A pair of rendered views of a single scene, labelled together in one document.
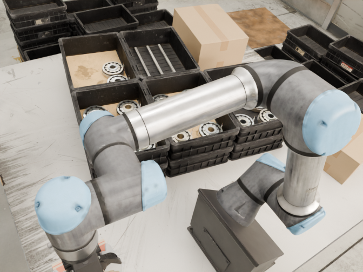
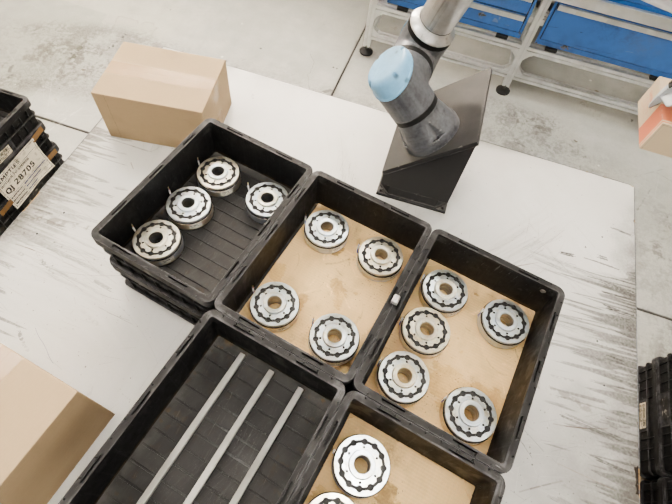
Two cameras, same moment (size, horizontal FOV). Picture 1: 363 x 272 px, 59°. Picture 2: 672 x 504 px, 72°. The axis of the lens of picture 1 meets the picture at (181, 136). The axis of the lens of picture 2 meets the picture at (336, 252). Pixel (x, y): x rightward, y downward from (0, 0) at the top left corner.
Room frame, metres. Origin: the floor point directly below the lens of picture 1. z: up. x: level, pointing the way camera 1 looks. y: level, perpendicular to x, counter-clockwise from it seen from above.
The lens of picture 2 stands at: (1.29, 0.34, 1.75)
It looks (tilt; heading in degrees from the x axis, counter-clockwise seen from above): 59 degrees down; 229
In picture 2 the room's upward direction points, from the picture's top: 10 degrees clockwise
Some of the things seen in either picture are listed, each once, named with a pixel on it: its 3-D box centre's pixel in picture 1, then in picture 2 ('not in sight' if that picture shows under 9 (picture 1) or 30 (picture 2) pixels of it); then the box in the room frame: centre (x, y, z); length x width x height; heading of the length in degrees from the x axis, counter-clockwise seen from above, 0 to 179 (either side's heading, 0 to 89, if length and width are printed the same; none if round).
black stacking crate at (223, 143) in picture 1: (187, 114); (328, 276); (1.00, -0.01, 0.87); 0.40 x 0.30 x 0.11; 28
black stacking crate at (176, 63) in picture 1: (157, 60); (216, 452); (1.35, 0.18, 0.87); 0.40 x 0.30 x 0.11; 28
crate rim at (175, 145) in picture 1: (188, 105); (330, 265); (1.00, -0.01, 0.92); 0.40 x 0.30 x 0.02; 28
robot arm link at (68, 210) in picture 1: (69, 212); not in sight; (0.21, 0.15, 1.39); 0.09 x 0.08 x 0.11; 124
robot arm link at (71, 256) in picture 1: (73, 236); not in sight; (0.21, 0.15, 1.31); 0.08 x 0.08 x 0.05
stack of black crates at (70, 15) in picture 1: (89, 25); not in sight; (2.46, 0.94, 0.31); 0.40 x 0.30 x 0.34; 129
